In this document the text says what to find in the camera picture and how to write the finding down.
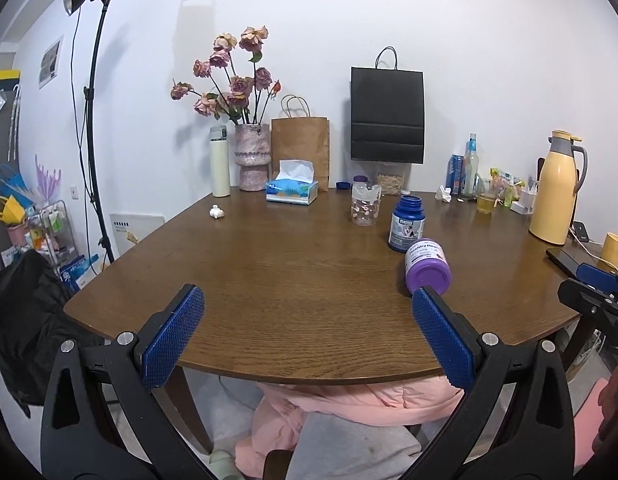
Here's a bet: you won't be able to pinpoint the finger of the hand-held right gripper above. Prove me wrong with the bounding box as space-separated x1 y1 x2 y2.
575 262 618 294
558 277 618 322

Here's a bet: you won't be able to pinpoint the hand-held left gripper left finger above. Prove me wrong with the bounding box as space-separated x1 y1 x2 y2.
40 284 215 480

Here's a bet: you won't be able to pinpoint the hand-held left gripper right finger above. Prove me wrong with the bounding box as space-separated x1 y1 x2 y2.
404 285 574 480

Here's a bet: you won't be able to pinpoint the purple supplement bottle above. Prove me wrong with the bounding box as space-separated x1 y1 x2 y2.
404 239 453 295

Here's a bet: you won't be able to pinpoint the person's right hand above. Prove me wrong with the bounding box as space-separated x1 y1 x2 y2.
591 360 618 457

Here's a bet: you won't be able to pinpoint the black phone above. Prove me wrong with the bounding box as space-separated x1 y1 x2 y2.
546 248 590 279

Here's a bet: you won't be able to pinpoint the pink cushion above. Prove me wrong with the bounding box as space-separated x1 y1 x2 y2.
573 379 610 463

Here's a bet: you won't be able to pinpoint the yellow thermos jug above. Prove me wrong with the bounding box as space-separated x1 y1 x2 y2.
529 131 588 246

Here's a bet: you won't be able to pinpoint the small white box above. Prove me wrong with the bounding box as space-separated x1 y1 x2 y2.
511 187 537 216

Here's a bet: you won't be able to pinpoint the pink jacket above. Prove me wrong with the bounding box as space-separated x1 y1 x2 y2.
234 375 464 477

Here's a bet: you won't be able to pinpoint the white board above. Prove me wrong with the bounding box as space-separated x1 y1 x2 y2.
109 212 165 261

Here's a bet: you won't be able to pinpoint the blue supplement bottle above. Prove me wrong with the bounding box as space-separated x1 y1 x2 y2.
388 195 424 253

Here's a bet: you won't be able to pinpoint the pile of snack packets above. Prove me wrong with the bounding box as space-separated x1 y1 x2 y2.
489 167 526 207

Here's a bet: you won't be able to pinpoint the pale green slipper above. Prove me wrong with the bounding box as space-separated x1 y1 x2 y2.
209 450 241 480

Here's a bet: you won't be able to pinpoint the glass of yellow drink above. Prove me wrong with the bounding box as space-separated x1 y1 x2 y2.
475 178 494 215

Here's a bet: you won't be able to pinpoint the black jacket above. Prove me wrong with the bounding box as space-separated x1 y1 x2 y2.
0 250 107 417

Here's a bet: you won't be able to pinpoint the clear glass bottle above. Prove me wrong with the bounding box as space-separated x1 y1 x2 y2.
461 133 480 198

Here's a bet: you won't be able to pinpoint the blue drink can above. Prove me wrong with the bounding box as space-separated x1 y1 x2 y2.
448 154 466 196

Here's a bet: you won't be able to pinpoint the clear grain container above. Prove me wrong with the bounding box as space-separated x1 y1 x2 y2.
375 162 406 196

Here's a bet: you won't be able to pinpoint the white thermos flask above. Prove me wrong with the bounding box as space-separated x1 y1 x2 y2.
209 126 231 197

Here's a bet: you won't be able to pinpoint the blue tissue box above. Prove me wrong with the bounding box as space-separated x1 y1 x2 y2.
265 160 319 206

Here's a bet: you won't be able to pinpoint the pink speckled vase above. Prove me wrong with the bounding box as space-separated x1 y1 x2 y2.
234 123 271 192

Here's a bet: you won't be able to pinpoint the purple plastic toy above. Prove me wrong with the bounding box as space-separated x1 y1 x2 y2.
34 154 62 206

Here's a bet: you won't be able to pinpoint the brown paper bag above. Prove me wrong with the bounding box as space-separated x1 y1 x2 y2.
270 95 331 192

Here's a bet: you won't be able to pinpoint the black light stand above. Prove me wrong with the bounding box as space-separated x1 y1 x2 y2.
83 0 116 264

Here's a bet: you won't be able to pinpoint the black paper bag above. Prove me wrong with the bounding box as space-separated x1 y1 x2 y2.
350 46 426 165

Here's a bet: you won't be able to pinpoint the dried pink roses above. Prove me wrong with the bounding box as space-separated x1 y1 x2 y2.
170 25 282 126

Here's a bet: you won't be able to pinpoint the white cable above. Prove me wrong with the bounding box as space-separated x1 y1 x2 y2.
569 232 618 273

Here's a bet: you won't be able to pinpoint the wire storage rack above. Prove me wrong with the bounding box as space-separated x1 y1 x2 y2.
26 200 81 281

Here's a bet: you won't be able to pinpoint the black light cable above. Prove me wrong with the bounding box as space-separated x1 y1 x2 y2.
70 10 90 211

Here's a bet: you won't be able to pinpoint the wall picture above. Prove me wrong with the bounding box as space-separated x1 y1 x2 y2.
38 35 65 90

